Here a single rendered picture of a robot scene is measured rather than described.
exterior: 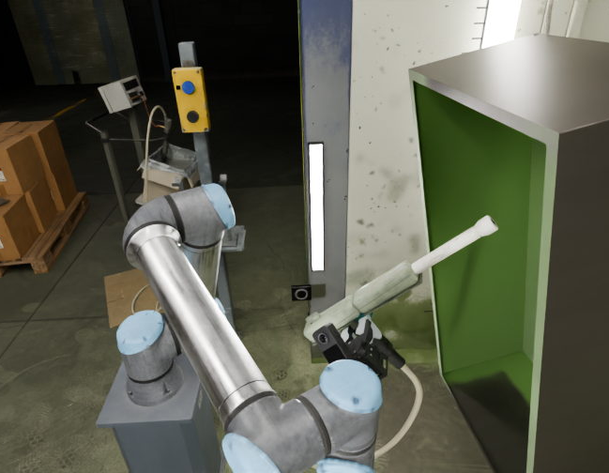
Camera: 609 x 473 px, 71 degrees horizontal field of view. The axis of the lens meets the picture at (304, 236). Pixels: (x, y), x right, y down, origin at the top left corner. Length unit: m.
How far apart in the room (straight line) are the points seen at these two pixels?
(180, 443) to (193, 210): 0.92
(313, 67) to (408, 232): 0.85
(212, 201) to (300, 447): 0.58
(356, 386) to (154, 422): 1.01
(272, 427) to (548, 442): 0.77
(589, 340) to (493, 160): 0.62
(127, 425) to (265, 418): 1.01
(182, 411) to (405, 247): 1.20
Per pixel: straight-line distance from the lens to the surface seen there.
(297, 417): 0.63
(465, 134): 1.35
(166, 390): 1.60
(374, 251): 2.06
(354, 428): 0.66
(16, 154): 3.95
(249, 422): 0.63
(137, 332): 1.46
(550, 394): 1.09
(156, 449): 1.70
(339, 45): 1.73
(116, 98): 3.58
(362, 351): 0.88
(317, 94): 1.75
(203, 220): 0.99
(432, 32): 1.79
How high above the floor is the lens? 1.82
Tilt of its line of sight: 30 degrees down
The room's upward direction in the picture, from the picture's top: 2 degrees counter-clockwise
